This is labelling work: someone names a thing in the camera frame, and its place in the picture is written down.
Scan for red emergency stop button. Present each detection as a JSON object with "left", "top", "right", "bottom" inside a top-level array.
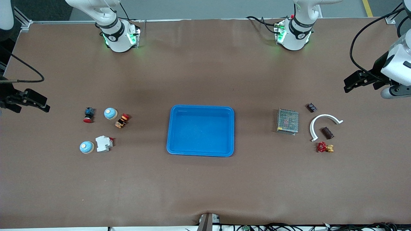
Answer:
[{"left": 83, "top": 107, "right": 96, "bottom": 124}]

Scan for brass valve red handwheel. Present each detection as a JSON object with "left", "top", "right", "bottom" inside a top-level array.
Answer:
[{"left": 317, "top": 141, "right": 334, "bottom": 153}]

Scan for metal mesh power supply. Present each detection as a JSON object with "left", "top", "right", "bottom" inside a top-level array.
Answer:
[{"left": 276, "top": 108, "right": 299, "bottom": 136}]

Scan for white circuit breaker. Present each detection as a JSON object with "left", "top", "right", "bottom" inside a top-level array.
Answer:
[{"left": 95, "top": 135, "right": 114, "bottom": 153}]

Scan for brown table cover mat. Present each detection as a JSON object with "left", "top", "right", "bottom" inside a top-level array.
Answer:
[{"left": 0, "top": 18, "right": 411, "bottom": 229}]

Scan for orange red push button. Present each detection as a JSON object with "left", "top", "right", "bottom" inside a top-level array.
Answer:
[{"left": 115, "top": 113, "right": 131, "bottom": 129}]

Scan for blue plastic tray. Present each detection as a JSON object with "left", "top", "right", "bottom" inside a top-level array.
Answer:
[{"left": 166, "top": 105, "right": 235, "bottom": 158}]

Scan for white curved plastic bracket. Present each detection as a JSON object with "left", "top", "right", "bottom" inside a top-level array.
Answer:
[{"left": 310, "top": 114, "right": 344, "bottom": 142}]

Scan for black cable bundle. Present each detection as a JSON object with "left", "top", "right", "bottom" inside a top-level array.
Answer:
[{"left": 185, "top": 222, "right": 411, "bottom": 231}]

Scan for table edge clamp post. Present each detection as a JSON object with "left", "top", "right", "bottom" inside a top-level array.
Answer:
[{"left": 198, "top": 213, "right": 220, "bottom": 231}]

